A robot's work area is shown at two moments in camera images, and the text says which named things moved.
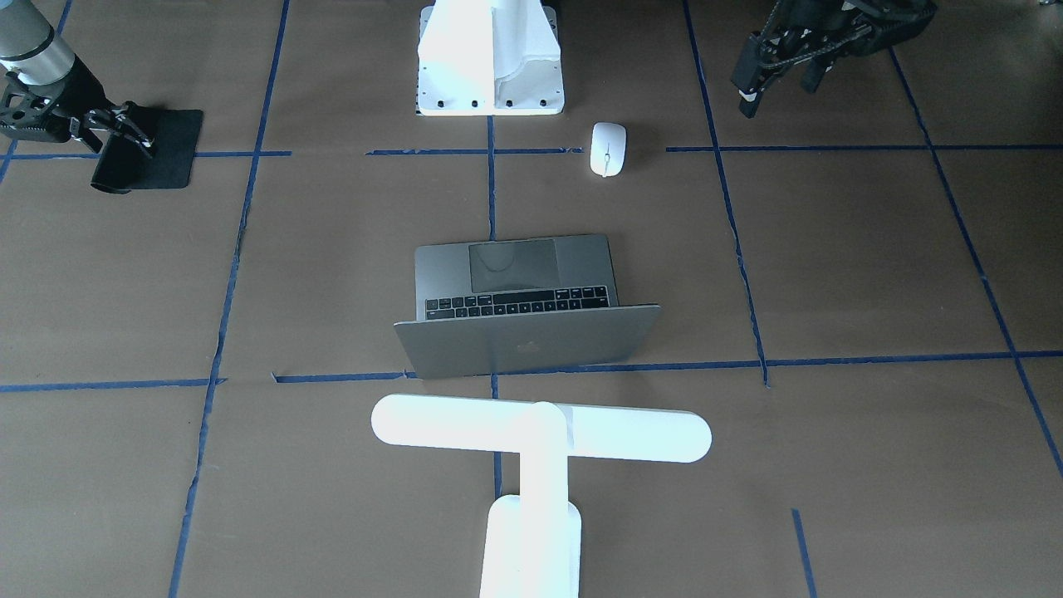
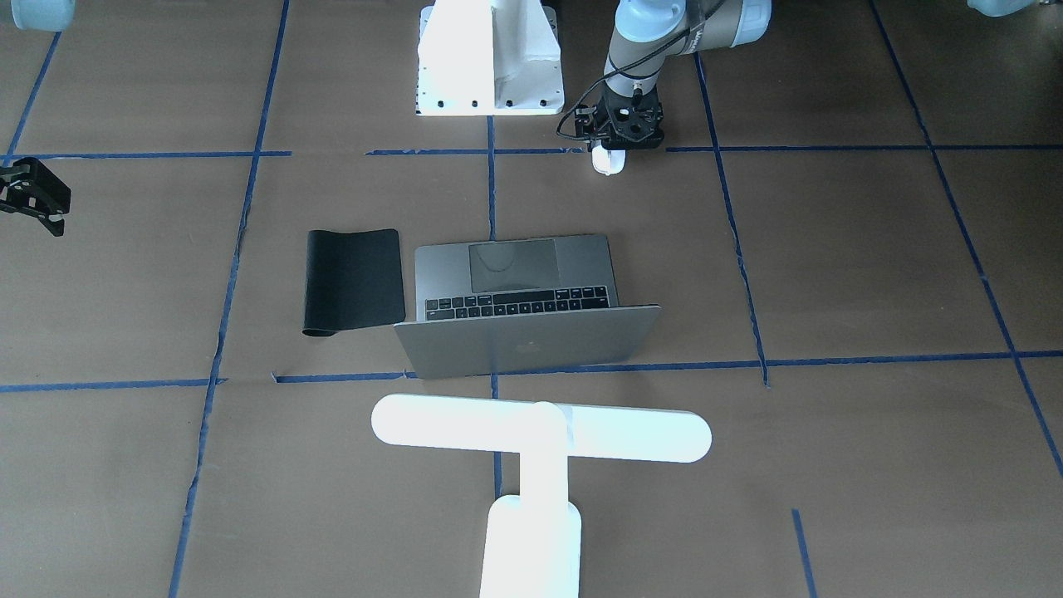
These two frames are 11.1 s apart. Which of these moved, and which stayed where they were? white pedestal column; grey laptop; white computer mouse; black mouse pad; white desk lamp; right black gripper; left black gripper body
Moved: left black gripper body; right black gripper; black mouse pad
Stayed: white desk lamp; white pedestal column; grey laptop; white computer mouse
